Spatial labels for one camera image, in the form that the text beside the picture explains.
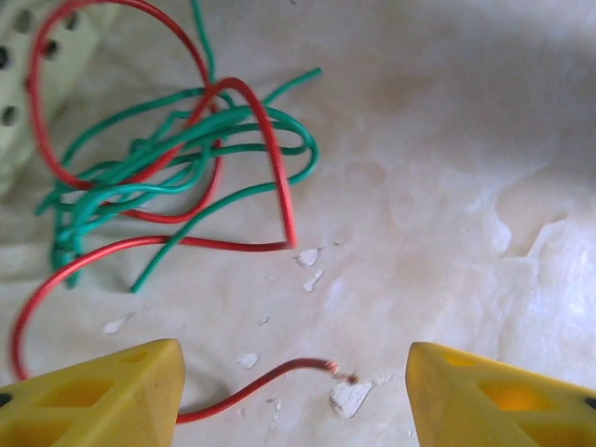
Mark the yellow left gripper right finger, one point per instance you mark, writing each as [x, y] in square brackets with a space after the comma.
[489, 405]

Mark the pale yellow perforated basket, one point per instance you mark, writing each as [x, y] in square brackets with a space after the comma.
[14, 153]

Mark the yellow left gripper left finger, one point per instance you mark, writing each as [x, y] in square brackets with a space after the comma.
[93, 400]

